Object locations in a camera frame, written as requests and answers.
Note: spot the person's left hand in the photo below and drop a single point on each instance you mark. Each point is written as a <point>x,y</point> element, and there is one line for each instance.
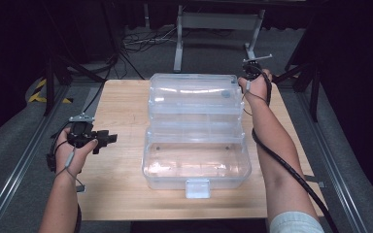
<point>73,160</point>

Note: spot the yellow black floor tape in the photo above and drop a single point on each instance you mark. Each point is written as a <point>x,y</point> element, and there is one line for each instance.
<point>35,96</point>

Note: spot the clear plastic storage box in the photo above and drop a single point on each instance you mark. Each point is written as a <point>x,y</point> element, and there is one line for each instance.
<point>196,129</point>

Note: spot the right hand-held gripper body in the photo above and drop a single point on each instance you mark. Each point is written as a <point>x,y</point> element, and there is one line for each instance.
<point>252,69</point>

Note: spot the black metal stand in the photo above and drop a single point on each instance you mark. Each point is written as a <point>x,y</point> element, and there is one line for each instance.
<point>314,93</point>
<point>49,84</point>

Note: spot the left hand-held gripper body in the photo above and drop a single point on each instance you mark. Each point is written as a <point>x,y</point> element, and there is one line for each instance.
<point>79,134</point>

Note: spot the white sleeve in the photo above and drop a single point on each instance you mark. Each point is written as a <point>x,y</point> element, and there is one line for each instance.
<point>296,223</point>

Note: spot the person's right hand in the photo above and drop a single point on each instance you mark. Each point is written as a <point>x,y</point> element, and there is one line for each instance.
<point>257,90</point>

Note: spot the grey metal desk frame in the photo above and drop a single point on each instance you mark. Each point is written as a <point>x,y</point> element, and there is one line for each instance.
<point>218,21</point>

